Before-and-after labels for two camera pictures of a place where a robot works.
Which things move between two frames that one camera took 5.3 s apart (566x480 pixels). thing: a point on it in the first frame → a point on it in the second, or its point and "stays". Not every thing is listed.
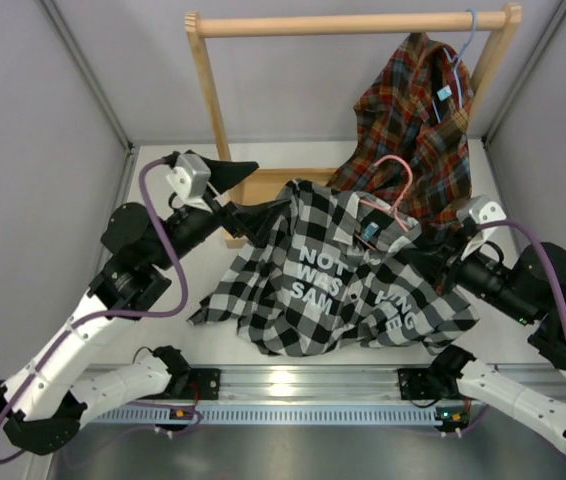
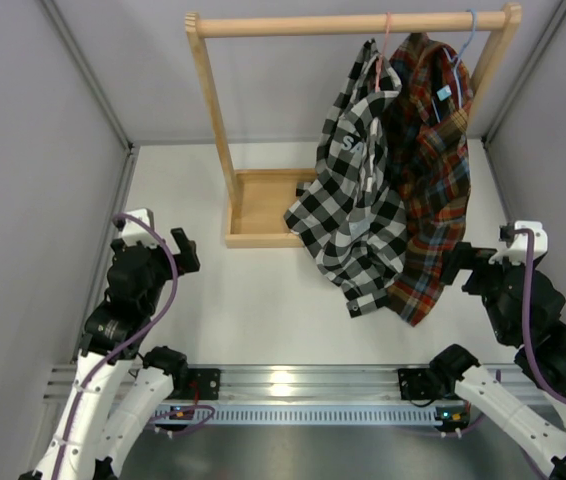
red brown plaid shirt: [412, 136] stays
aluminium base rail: [303, 382] stays
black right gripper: [459, 265] stays
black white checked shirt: [328, 270] → [351, 215]
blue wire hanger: [454, 63] stays
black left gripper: [256, 219] → [187, 258]
